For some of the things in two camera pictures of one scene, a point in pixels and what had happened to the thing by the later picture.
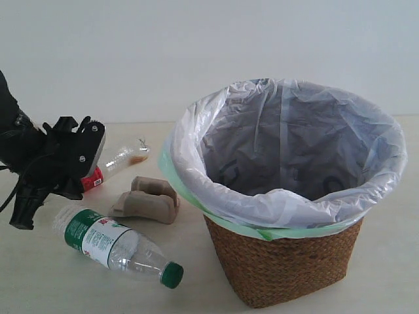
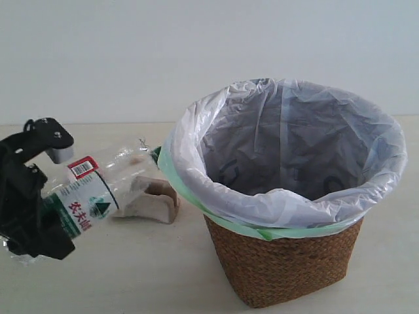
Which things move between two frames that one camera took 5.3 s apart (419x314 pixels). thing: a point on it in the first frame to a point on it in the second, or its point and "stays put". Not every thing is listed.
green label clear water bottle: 114,245 to 97,187
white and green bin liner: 270,157 stays put
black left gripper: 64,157 to 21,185
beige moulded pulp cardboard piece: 150,199 stays put
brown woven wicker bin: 266,273 stays put
